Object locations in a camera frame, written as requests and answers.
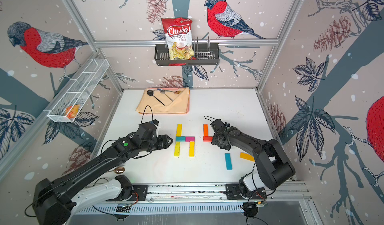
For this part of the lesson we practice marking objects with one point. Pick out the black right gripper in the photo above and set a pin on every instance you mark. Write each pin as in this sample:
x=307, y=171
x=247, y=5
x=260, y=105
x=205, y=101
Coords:
x=214, y=142

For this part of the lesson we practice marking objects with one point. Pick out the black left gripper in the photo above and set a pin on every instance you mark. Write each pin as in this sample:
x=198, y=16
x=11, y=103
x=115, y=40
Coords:
x=164, y=141

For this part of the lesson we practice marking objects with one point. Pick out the teal small block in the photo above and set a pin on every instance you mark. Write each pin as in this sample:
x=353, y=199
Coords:
x=180, y=138

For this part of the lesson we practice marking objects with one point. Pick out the yellow long block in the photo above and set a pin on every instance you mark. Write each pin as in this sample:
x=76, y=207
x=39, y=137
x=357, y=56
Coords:
x=177, y=149

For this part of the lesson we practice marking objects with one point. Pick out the orange long block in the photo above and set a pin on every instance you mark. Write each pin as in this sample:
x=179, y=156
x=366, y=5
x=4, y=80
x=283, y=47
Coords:
x=206, y=130

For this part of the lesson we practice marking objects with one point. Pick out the red small block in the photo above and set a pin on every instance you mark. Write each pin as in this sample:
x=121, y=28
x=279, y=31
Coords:
x=207, y=138

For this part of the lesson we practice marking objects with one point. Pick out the magenta block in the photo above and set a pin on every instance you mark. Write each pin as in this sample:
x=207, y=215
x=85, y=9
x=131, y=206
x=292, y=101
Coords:
x=189, y=139

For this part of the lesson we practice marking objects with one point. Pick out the lime yellow block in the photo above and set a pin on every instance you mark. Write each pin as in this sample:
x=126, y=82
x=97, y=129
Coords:
x=192, y=149

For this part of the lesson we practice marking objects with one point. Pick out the yellow orange block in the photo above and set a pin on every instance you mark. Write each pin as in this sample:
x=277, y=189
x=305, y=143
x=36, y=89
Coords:
x=246, y=156

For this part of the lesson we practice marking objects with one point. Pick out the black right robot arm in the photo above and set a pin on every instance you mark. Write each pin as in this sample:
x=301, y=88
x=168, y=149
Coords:
x=271, y=168

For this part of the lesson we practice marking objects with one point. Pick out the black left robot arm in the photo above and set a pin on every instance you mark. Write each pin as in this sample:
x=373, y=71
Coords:
x=56, y=201

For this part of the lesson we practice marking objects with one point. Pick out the teal long block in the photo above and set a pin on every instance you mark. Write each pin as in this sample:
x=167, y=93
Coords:
x=228, y=161

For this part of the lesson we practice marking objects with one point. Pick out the beige folded cloth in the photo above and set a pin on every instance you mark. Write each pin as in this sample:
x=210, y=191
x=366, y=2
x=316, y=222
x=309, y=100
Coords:
x=163, y=103

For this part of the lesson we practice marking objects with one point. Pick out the black ladle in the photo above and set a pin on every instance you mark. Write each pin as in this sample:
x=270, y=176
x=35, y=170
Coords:
x=151, y=93

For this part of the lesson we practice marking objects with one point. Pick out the silver spoon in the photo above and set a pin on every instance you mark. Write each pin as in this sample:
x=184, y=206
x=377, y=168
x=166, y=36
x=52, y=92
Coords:
x=164, y=92

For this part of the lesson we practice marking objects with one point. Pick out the wooden spoon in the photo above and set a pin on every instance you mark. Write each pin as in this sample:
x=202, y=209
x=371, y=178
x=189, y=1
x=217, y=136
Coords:
x=175, y=92

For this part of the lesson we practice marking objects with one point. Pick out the copper spoon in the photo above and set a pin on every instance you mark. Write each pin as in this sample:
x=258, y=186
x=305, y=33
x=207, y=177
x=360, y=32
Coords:
x=119, y=170

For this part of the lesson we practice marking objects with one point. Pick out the orange fruit in basket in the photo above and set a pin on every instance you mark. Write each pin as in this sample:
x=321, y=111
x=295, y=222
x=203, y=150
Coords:
x=72, y=111

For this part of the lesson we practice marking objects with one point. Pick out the red cassava chips bag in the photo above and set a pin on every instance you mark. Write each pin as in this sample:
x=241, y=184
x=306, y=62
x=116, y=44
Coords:
x=178, y=36

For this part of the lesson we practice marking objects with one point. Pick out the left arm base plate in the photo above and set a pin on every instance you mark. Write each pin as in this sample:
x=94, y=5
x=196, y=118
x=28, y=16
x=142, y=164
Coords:
x=134, y=193

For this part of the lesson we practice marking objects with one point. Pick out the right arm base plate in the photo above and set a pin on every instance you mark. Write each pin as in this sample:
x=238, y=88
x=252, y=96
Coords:
x=236, y=191

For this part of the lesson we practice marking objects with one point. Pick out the aluminium rail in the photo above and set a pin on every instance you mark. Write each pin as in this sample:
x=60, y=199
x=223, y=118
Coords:
x=213, y=192

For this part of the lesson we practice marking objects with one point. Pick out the black wire rack basket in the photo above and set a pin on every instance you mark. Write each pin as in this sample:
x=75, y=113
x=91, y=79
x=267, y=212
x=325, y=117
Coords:
x=197, y=54

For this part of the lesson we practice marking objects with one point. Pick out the white wire wall basket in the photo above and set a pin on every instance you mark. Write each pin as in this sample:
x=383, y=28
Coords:
x=80, y=89

